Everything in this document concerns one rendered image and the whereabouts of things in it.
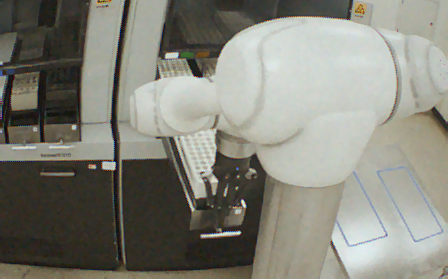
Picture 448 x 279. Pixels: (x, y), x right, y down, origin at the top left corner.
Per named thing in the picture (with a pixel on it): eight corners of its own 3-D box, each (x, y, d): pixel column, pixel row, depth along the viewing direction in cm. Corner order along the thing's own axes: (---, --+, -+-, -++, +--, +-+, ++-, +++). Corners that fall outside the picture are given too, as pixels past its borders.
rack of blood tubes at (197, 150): (169, 129, 162) (171, 111, 159) (204, 128, 165) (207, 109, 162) (195, 202, 139) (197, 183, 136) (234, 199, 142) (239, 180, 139)
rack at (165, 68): (152, 73, 186) (155, 57, 183) (181, 72, 189) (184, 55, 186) (168, 125, 164) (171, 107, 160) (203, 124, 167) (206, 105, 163)
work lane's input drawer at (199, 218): (143, 85, 192) (146, 63, 187) (182, 83, 197) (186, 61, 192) (193, 241, 136) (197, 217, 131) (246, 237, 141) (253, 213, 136)
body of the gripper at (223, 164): (248, 136, 130) (241, 169, 135) (210, 137, 127) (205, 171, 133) (258, 157, 124) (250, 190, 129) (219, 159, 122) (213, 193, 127)
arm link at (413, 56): (389, 38, 77) (327, 33, 72) (454, 25, 61) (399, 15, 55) (402, 120, 77) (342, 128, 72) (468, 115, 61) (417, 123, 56)
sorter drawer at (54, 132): (50, 48, 209) (52, 31, 204) (77, 45, 214) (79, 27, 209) (44, 152, 153) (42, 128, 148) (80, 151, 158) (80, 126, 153)
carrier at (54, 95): (75, 102, 163) (76, 86, 160) (76, 105, 162) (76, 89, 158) (46, 104, 160) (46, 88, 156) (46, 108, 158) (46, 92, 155)
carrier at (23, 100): (38, 105, 159) (37, 89, 155) (37, 108, 157) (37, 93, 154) (11, 107, 155) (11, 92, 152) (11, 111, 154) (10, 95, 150)
